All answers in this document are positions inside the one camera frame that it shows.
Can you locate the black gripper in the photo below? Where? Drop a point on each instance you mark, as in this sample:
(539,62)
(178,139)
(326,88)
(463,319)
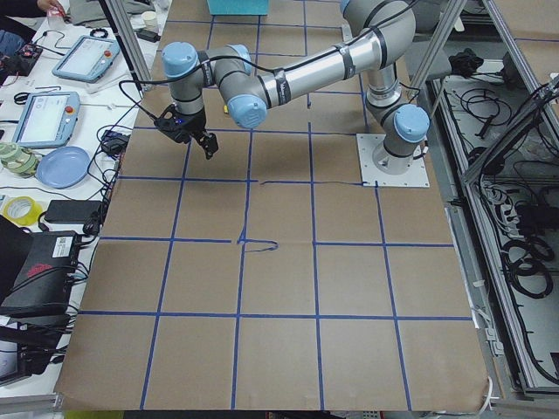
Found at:
(195,127)

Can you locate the grey chair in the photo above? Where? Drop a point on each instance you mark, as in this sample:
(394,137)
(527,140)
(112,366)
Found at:
(426,59)

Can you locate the black red computer box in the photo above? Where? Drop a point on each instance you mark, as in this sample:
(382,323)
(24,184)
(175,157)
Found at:
(35,272)

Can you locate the green tape rolls stack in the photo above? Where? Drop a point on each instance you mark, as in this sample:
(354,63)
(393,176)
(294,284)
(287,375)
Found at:
(19,160)

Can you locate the cream paper cup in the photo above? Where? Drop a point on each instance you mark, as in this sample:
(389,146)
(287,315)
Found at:
(150,21)

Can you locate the blue teach pendant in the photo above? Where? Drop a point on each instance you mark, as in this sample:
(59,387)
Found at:
(88,59)
(48,120)

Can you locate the yellow tape roll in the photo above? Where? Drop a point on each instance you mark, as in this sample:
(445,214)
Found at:
(23,210)

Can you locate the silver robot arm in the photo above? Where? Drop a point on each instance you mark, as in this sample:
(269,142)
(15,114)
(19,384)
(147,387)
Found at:
(382,32)

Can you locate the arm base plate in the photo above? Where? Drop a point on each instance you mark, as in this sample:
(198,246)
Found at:
(380,169)

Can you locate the turquoise plastic bin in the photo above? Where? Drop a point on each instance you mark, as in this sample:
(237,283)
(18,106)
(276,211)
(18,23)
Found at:
(238,7)

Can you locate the black power adapter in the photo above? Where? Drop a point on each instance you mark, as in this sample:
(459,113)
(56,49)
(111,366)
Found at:
(71,211)

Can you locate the upper blue teach pendant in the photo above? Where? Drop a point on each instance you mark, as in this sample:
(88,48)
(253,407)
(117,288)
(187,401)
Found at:
(88,59)

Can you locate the aluminium frame post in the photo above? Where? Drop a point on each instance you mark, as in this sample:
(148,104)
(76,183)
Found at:
(122,28)

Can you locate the light blue plate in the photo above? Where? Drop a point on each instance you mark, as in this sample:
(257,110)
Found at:
(63,167)

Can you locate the lower blue teach pendant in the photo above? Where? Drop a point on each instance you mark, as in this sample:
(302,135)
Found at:
(48,120)

